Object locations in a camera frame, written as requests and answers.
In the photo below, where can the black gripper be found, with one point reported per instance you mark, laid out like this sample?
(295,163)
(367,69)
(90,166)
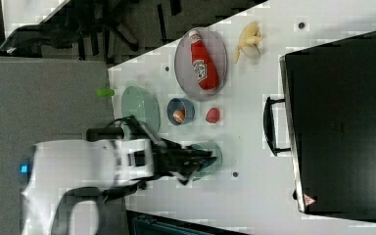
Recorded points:
(171,159)

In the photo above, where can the black silver toaster oven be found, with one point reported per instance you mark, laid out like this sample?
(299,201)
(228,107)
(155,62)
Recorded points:
(329,94)

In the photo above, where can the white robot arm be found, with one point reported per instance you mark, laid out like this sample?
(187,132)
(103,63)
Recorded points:
(65,185)

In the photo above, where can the green metal mug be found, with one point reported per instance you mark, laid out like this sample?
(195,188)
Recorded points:
(215,152)

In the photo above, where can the red toy strawberry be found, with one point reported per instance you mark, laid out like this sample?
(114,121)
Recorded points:
(213,115)

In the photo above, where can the blue small bowl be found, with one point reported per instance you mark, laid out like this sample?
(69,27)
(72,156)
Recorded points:
(181,104)

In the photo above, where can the green perforated colander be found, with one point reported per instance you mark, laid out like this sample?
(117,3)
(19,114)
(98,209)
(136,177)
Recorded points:
(138,102)

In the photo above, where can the grey round plate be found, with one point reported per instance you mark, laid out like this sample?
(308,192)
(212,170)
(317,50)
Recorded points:
(184,70)

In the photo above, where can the red ketchup bottle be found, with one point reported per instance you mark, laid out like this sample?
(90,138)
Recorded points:
(202,63)

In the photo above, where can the green cylinder object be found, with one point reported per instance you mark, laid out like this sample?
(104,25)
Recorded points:
(105,92)

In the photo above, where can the yellow toy banana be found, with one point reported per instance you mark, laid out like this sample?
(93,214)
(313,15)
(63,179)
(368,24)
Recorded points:
(248,43)

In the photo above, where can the black office chair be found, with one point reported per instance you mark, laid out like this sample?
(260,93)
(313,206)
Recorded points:
(61,23)

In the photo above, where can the blue metal frame rail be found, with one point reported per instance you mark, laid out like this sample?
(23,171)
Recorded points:
(146,224)

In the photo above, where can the black cylinder post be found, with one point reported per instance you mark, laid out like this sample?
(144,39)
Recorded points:
(105,133)

